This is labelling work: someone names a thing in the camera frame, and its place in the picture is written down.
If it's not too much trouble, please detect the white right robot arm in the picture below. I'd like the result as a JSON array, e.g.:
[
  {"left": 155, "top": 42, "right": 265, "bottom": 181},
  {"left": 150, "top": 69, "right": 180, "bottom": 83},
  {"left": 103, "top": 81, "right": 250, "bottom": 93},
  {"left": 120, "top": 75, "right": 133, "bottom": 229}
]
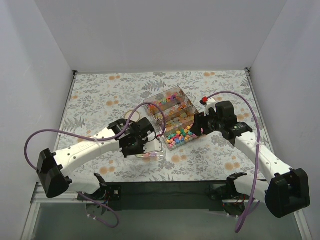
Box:
[{"left": 190, "top": 97, "right": 310, "bottom": 218}]

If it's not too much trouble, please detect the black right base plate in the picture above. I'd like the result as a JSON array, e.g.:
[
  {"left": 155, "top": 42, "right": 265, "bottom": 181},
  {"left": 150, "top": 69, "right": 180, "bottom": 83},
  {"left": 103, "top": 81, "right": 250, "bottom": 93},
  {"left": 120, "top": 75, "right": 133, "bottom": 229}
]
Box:
[{"left": 208, "top": 184, "right": 232, "bottom": 201}]

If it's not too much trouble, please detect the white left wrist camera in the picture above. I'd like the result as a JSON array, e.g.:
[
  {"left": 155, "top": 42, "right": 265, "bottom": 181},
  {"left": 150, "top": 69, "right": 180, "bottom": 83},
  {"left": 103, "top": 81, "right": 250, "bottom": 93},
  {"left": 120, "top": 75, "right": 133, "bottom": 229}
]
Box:
[{"left": 143, "top": 138, "right": 165, "bottom": 156}]

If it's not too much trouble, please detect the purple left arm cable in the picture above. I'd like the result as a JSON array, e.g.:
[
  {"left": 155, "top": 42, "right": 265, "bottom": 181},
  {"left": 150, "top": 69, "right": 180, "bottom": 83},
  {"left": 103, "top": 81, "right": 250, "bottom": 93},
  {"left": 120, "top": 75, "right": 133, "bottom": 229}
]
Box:
[{"left": 23, "top": 102, "right": 167, "bottom": 228}]

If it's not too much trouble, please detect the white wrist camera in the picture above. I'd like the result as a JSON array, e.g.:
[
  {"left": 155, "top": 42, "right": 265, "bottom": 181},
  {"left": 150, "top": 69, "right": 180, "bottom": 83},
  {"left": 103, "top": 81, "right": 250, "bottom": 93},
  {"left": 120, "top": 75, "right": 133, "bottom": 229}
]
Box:
[
  {"left": 199, "top": 96, "right": 217, "bottom": 117},
  {"left": 143, "top": 138, "right": 165, "bottom": 156}
]

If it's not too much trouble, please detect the round wooden jar lid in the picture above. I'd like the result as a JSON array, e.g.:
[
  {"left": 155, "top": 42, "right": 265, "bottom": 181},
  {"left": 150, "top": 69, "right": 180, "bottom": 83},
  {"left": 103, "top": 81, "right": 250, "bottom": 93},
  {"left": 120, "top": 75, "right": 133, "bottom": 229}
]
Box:
[{"left": 124, "top": 110, "right": 141, "bottom": 122}]

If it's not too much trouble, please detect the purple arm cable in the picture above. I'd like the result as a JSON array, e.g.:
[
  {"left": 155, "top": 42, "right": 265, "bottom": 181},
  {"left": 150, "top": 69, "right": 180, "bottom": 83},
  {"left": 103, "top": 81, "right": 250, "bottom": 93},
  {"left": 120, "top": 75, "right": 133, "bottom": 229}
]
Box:
[
  {"left": 207, "top": 91, "right": 261, "bottom": 234},
  {"left": 23, "top": 102, "right": 167, "bottom": 228}
]

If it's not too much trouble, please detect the clear divided candy box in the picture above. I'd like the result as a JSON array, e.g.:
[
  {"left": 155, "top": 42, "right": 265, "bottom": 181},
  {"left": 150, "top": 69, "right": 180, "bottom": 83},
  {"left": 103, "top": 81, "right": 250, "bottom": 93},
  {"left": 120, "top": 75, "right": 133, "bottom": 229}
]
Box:
[{"left": 144, "top": 85, "right": 199, "bottom": 152}]

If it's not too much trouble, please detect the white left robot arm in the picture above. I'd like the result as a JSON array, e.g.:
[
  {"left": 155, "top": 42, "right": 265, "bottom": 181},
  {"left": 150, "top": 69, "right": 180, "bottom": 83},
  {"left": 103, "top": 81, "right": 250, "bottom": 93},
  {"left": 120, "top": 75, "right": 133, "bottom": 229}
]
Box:
[{"left": 36, "top": 117, "right": 162, "bottom": 200}]

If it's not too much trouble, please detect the floral patterned table mat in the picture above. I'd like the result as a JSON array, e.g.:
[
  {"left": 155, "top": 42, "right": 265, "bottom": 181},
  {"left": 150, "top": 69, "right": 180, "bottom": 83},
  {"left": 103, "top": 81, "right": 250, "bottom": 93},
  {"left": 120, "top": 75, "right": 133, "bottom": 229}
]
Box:
[{"left": 61, "top": 70, "right": 271, "bottom": 182}]

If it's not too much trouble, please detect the clear glass jar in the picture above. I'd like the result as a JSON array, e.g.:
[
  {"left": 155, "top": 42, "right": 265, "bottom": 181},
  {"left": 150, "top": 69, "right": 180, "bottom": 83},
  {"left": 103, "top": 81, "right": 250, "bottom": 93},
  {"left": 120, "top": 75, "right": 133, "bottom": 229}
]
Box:
[{"left": 138, "top": 144, "right": 167, "bottom": 164}]

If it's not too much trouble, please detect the aluminium frame rail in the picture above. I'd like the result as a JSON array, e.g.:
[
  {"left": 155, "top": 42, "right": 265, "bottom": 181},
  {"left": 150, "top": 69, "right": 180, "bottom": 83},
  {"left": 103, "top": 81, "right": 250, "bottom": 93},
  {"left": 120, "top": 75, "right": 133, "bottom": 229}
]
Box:
[{"left": 22, "top": 181, "right": 312, "bottom": 240}]

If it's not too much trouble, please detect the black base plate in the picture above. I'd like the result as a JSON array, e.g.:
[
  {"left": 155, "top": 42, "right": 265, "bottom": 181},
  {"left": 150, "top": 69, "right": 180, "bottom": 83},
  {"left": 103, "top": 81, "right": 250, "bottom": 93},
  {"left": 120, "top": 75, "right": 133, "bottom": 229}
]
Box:
[
  {"left": 208, "top": 184, "right": 232, "bottom": 201},
  {"left": 84, "top": 184, "right": 122, "bottom": 202}
]

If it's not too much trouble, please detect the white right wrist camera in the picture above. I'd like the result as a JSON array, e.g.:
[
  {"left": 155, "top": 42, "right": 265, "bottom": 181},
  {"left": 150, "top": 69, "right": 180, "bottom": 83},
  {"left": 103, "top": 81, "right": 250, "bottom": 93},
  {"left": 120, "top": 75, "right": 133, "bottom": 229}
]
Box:
[{"left": 199, "top": 96, "right": 217, "bottom": 117}]

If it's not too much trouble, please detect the silver metal scoop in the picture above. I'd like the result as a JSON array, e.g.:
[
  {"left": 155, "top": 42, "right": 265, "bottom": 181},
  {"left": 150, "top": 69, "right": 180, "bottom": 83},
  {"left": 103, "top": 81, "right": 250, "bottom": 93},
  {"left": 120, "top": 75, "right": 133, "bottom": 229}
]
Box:
[{"left": 136, "top": 151, "right": 164, "bottom": 159}]

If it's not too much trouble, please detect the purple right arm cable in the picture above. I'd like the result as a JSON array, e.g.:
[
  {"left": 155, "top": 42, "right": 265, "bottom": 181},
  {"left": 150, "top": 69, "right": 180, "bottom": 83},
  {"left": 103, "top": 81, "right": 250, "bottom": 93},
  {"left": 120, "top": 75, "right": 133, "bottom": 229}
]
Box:
[{"left": 207, "top": 91, "right": 261, "bottom": 234}]

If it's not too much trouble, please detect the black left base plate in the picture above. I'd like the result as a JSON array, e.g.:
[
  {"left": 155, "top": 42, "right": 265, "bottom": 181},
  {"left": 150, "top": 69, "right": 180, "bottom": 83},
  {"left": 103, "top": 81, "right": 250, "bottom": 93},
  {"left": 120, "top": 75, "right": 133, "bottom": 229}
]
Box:
[{"left": 84, "top": 184, "right": 122, "bottom": 202}]

